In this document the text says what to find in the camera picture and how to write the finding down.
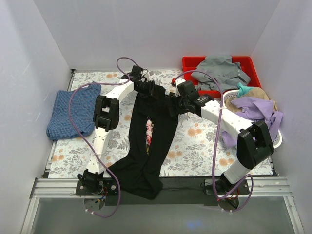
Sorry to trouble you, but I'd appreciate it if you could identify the black floral print t-shirt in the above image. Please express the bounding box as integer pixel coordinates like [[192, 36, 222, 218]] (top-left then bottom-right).
[[109, 85, 178, 199]]

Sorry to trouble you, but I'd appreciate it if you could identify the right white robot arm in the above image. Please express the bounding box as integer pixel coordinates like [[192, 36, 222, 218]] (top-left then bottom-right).
[[168, 78, 274, 198]]

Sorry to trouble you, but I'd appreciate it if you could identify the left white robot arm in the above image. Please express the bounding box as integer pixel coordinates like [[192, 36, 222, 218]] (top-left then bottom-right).
[[78, 65, 154, 195]]

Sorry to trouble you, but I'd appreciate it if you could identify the red plastic bin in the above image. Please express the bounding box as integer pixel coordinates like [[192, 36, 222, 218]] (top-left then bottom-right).
[[182, 56, 261, 98]]

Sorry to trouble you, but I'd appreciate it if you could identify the white plastic laundry basket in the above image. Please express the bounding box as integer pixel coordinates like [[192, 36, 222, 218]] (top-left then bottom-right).
[[223, 89, 282, 148]]

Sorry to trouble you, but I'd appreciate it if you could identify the grey shirt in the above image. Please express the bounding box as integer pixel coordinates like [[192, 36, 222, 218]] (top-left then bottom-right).
[[191, 55, 251, 91]]

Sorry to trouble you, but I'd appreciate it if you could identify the floral patterned table mat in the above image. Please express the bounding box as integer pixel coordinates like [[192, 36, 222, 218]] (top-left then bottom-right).
[[47, 69, 273, 177]]

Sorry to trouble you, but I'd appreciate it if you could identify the teal garment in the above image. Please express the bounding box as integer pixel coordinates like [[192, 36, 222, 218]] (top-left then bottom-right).
[[237, 83, 254, 98]]

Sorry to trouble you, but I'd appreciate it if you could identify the blue checkered folded shirt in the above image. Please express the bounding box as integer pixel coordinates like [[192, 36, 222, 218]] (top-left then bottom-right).
[[46, 84, 101, 140]]

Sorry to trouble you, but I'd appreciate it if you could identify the lilac purple shirt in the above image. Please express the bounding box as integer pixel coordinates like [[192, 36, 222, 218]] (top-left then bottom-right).
[[225, 97, 283, 140]]

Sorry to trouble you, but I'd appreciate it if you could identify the beige garment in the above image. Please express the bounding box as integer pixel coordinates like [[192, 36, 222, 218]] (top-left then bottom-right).
[[224, 87, 278, 113]]

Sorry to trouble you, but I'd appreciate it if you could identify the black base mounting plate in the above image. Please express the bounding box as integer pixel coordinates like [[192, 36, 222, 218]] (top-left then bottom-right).
[[75, 176, 250, 208]]

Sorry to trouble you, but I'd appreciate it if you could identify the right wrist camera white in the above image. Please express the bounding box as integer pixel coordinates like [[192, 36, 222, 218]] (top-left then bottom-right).
[[164, 78, 186, 96]]

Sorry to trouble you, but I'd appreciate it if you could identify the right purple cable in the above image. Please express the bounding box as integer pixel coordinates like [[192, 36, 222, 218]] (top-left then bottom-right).
[[171, 70, 254, 214]]

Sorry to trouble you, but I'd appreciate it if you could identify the purple cable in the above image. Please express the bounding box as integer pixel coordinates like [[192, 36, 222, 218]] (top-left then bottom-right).
[[171, 70, 254, 214], [68, 57, 144, 218]]

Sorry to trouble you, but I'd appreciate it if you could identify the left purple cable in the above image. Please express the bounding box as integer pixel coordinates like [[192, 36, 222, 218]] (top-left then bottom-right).
[[68, 57, 144, 218]]

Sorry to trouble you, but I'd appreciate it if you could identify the aluminium frame rail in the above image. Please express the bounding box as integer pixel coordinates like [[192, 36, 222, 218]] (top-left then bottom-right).
[[21, 176, 304, 234]]

